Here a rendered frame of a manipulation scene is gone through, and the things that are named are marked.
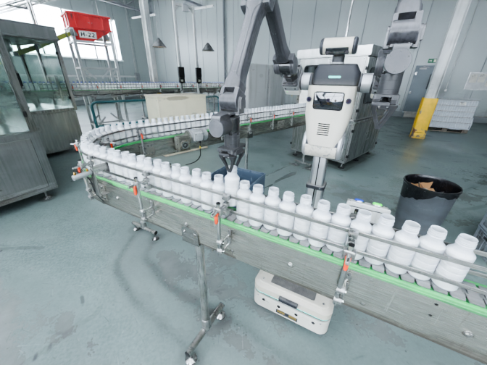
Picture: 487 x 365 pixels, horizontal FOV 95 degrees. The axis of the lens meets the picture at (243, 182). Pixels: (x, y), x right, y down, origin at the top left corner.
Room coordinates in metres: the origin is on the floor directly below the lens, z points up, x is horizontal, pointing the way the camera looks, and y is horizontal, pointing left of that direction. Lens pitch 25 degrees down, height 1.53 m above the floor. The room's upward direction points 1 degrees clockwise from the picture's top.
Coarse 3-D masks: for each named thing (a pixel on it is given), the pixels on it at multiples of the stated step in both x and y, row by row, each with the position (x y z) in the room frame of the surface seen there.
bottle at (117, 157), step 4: (116, 152) 1.11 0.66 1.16; (120, 152) 1.14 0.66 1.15; (116, 156) 1.11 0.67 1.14; (120, 156) 1.12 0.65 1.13; (112, 160) 1.11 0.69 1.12; (116, 160) 1.10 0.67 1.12; (120, 160) 1.11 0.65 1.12; (116, 168) 1.10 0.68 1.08; (120, 168) 1.10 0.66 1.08; (116, 172) 1.10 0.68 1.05; (120, 172) 1.10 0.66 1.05; (116, 176) 1.11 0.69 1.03; (120, 180) 1.10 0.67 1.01; (124, 180) 1.11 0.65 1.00
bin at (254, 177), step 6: (222, 168) 1.47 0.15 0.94; (240, 168) 1.46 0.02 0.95; (216, 174) 1.40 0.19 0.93; (222, 174) 1.47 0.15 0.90; (240, 174) 1.46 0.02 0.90; (246, 174) 1.44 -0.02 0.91; (252, 174) 1.42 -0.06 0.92; (258, 174) 1.39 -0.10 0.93; (264, 174) 1.36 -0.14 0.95; (240, 180) 1.46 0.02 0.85; (252, 180) 1.41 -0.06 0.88; (258, 180) 1.27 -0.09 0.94; (264, 180) 1.36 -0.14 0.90; (252, 186) 1.21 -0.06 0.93; (264, 186) 1.37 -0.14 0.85
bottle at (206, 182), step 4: (204, 172) 0.86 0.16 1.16; (208, 172) 0.87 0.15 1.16; (204, 176) 0.83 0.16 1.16; (208, 176) 0.83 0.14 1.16; (204, 180) 0.83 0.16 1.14; (208, 180) 0.83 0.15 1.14; (200, 184) 0.84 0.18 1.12; (204, 184) 0.83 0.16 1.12; (208, 184) 0.83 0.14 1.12; (212, 184) 0.84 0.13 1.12; (208, 188) 0.82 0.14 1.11; (200, 192) 0.84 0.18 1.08; (204, 192) 0.82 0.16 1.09; (208, 192) 0.82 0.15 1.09; (204, 196) 0.82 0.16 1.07; (208, 196) 0.82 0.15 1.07; (204, 200) 0.82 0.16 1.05; (208, 200) 0.82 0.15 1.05; (204, 208) 0.82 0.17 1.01; (208, 208) 0.82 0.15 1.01; (212, 208) 0.83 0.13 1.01
